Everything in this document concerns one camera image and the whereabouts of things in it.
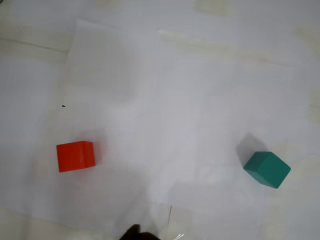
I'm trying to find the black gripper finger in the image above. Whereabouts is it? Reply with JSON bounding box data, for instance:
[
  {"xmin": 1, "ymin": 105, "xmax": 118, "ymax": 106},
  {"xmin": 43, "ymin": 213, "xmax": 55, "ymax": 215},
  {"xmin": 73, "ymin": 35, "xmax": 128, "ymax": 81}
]
[
  {"xmin": 139, "ymin": 231, "xmax": 161, "ymax": 240},
  {"xmin": 119, "ymin": 224, "xmax": 141, "ymax": 240}
]

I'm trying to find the red cube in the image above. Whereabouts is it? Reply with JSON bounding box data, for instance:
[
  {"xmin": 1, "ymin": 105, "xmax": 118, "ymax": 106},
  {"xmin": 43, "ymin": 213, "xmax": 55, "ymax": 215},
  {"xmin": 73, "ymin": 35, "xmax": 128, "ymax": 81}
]
[{"xmin": 56, "ymin": 140, "xmax": 96, "ymax": 173}]

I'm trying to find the teal blue cube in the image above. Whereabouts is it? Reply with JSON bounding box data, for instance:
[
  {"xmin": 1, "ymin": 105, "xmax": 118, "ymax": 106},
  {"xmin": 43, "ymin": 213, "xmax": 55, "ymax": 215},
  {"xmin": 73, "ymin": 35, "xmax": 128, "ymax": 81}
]
[{"xmin": 243, "ymin": 151, "xmax": 292, "ymax": 190}]

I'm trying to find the beige masking tape strip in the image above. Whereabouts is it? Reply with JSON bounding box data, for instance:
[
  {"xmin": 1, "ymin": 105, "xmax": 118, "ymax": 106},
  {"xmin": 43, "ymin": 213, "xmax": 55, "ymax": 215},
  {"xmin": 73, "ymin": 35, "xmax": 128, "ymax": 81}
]
[{"xmin": 158, "ymin": 29, "xmax": 274, "ymax": 66}]

